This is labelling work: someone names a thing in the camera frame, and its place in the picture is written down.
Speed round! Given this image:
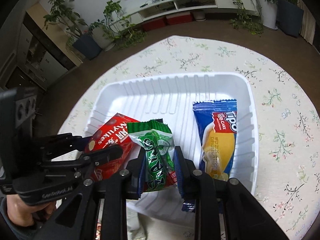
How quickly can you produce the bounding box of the small white pot under console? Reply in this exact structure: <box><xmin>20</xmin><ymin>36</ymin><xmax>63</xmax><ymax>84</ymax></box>
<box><xmin>193</xmin><ymin>10</ymin><xmax>206</xmax><ymax>21</ymax></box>

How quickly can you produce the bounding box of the red storage box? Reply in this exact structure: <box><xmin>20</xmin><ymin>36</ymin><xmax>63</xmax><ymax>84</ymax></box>
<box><xmin>166</xmin><ymin>11</ymin><xmax>193</xmax><ymax>25</ymax></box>
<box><xmin>142</xmin><ymin>17</ymin><xmax>167</xmax><ymax>31</ymax></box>

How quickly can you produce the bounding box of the white plastic tray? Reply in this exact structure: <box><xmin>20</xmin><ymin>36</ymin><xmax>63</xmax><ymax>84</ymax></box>
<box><xmin>84</xmin><ymin>71</ymin><xmax>260</xmax><ymax>228</ymax></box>

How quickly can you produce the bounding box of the tall plant in dark pot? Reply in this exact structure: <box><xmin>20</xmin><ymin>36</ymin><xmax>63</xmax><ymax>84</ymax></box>
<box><xmin>43</xmin><ymin>0</ymin><xmax>101</xmax><ymax>60</ymax></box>

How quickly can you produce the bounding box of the beige curtain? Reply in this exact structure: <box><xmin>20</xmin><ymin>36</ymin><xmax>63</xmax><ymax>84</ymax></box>
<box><xmin>300</xmin><ymin>1</ymin><xmax>316</xmax><ymax>44</ymax></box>

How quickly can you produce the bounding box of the hanging vine plant on console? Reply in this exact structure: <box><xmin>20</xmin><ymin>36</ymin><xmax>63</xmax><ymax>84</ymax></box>
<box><xmin>230</xmin><ymin>0</ymin><xmax>264</xmax><ymax>35</ymax></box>

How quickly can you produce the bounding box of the green candy packet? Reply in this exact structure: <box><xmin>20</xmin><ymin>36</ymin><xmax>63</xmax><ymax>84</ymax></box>
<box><xmin>127</xmin><ymin>119</ymin><xmax>177</xmax><ymax>192</ymax></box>

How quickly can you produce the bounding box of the person's left hand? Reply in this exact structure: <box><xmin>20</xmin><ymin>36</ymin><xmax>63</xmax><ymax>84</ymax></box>
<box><xmin>7</xmin><ymin>194</ymin><xmax>56</xmax><ymax>227</ymax></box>

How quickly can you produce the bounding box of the white TV console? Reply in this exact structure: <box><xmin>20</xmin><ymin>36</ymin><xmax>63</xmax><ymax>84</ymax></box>
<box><xmin>123</xmin><ymin>0</ymin><xmax>258</xmax><ymax>24</ymax></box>

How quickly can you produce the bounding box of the left red storage box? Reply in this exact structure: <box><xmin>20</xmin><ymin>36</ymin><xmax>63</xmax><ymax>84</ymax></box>
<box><xmin>142</xmin><ymin>17</ymin><xmax>167</xmax><ymax>31</ymax></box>

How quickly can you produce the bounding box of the person's left forearm grey sleeve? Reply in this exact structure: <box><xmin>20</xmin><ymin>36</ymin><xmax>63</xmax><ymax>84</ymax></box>
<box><xmin>1</xmin><ymin>197</ymin><xmax>38</xmax><ymax>239</ymax></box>

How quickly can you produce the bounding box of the floral white tablecloth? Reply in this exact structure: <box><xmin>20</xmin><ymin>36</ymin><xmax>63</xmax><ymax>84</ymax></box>
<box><xmin>59</xmin><ymin>36</ymin><xmax>319</xmax><ymax>239</ymax></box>

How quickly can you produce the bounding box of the large leaf plant dark pot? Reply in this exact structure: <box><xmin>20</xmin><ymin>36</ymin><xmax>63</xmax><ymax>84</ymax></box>
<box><xmin>277</xmin><ymin>0</ymin><xmax>304</xmax><ymax>38</ymax></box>

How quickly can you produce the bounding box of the blue Tipo cake packet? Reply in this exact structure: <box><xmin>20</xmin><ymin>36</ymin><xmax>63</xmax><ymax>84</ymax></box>
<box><xmin>193</xmin><ymin>99</ymin><xmax>238</xmax><ymax>181</ymax></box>

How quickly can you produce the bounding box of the right red storage box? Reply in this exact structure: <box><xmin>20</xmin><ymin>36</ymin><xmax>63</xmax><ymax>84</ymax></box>
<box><xmin>166</xmin><ymin>11</ymin><xmax>193</xmax><ymax>25</ymax></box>

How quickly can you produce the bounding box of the red Mylikes chocolate bag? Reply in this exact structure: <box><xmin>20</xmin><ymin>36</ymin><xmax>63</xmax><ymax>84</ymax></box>
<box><xmin>85</xmin><ymin>113</ymin><xmax>137</xmax><ymax>181</ymax></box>

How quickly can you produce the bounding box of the white wooden cabinet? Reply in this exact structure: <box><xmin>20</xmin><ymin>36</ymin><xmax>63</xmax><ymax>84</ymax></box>
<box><xmin>4</xmin><ymin>13</ymin><xmax>76</xmax><ymax>90</ymax></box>

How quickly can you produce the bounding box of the plant in white ribbed pot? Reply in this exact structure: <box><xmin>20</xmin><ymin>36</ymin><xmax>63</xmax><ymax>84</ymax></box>
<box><xmin>88</xmin><ymin>19</ymin><xmax>116</xmax><ymax>51</ymax></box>

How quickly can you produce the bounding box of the plant in white tall pot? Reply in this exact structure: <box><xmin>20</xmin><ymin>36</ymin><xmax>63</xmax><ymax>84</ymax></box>
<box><xmin>258</xmin><ymin>0</ymin><xmax>278</xmax><ymax>30</ymax></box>

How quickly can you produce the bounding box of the trailing green vine plant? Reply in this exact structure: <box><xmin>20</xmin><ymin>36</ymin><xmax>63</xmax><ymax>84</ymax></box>
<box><xmin>103</xmin><ymin>0</ymin><xmax>146</xmax><ymax>49</ymax></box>

